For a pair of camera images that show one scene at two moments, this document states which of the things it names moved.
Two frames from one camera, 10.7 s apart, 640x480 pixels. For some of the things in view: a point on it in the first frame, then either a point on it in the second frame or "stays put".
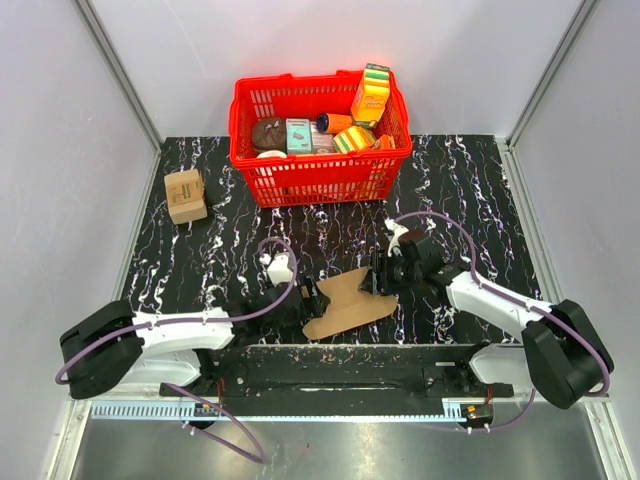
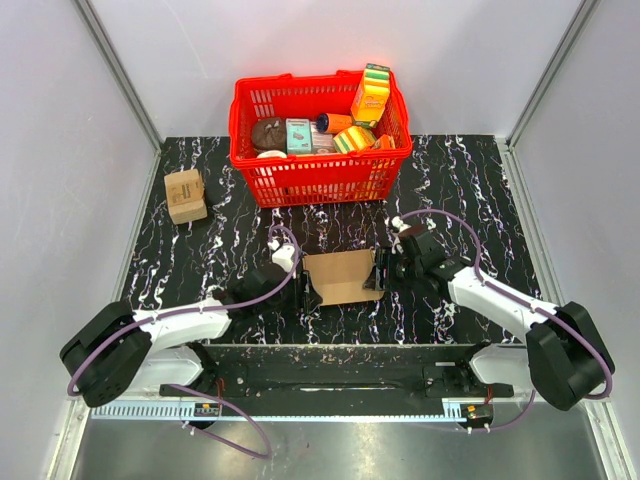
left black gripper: (310, 308) to (304, 301)
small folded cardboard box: (185, 195) stays put
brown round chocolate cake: (269, 134) stays put
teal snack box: (298, 136) stays put
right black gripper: (384, 267) stays put
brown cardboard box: (349, 305) to (339, 278)
